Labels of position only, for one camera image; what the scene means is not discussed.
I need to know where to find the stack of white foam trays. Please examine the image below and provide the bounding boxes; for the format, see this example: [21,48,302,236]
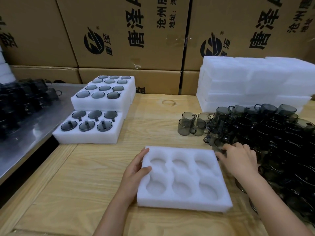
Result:
[196,56,315,114]
[0,45,16,85]

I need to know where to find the person's right hand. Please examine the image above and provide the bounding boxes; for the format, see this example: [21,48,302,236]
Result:
[214,142,260,181]

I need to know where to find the person's left forearm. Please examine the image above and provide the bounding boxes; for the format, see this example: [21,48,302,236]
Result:
[93,191,138,236]

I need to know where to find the stainless steel table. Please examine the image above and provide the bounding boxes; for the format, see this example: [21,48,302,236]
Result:
[0,83,87,185]

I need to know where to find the person's right forearm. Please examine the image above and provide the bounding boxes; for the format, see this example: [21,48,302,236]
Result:
[236,169,314,236]

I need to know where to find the person's left hand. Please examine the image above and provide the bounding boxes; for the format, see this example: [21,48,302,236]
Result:
[120,147,152,202]

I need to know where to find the dark mugs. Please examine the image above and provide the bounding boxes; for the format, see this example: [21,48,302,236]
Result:
[0,78,62,140]

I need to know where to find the pile of smoky glass mugs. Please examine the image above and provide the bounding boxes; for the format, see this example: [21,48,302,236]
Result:
[178,103,315,224]

